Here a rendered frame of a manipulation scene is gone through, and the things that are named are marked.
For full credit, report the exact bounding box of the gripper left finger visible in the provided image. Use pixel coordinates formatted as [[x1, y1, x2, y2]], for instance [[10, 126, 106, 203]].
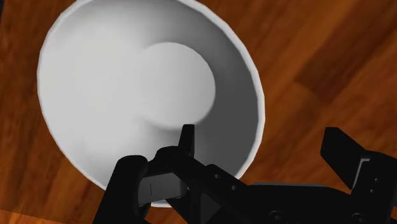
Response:
[[92, 123, 258, 224]]

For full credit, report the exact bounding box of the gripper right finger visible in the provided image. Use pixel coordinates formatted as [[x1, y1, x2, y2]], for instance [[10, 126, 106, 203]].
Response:
[[319, 126, 397, 224]]

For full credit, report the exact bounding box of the white bowl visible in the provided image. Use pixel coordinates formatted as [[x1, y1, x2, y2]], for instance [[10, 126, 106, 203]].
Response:
[[36, 0, 266, 208]]

